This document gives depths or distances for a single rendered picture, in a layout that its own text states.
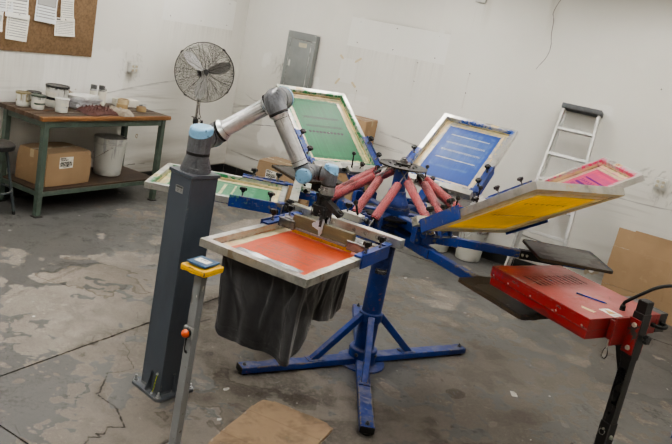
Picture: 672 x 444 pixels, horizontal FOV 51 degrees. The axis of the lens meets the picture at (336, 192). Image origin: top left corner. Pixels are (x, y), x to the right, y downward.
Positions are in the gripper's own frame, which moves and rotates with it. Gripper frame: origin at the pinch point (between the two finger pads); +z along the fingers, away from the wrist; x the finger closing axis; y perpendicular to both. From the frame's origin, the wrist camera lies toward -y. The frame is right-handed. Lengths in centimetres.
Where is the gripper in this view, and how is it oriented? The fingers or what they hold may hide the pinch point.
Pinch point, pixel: (322, 233)
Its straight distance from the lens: 357.6
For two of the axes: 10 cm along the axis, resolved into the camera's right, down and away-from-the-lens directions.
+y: -8.5, -2.7, 4.5
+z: -1.9, 9.6, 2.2
